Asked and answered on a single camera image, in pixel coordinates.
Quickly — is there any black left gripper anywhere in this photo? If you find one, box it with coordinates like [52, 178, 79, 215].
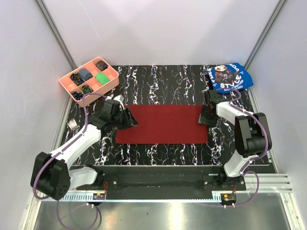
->
[111, 106, 139, 131]

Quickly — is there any red cloth napkin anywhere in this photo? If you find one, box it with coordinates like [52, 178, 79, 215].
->
[116, 104, 209, 144]

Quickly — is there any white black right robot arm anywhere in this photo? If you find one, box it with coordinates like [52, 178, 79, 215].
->
[198, 90, 272, 190]

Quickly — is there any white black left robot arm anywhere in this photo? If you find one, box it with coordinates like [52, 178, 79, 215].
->
[30, 99, 138, 201]

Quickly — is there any green rolled sock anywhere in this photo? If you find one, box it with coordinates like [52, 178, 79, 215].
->
[95, 73, 110, 85]

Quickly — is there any blue printed folded shirt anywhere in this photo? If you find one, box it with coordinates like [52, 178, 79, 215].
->
[207, 63, 254, 93]

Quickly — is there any black yellow rolled sock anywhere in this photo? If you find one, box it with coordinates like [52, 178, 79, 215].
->
[81, 85, 93, 94]

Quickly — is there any pink compartment organizer box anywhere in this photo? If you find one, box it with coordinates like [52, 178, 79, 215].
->
[59, 57, 119, 107]

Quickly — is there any silver metal fork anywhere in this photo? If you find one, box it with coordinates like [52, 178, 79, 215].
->
[67, 119, 79, 132]

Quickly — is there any dark blue rolled sock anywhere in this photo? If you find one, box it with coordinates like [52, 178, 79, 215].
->
[71, 91, 84, 101]

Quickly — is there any dark brown rolled sock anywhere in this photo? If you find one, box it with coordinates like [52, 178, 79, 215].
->
[96, 60, 108, 71]

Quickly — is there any grey blue rolled sock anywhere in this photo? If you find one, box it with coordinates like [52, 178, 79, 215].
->
[78, 68, 93, 81]

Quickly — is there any black patterned rolled sock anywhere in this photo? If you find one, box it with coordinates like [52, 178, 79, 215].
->
[70, 72, 84, 86]

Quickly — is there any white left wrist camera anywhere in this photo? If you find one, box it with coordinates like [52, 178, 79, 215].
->
[106, 94, 124, 103]

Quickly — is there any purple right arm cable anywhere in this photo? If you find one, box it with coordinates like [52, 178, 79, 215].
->
[199, 88, 268, 207]

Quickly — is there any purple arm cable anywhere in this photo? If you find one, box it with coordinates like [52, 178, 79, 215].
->
[199, 88, 268, 207]
[32, 92, 108, 230]

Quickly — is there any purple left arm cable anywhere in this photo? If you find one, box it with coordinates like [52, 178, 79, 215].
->
[32, 92, 108, 230]

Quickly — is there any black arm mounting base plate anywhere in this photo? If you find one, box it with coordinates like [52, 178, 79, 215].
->
[76, 165, 247, 201]

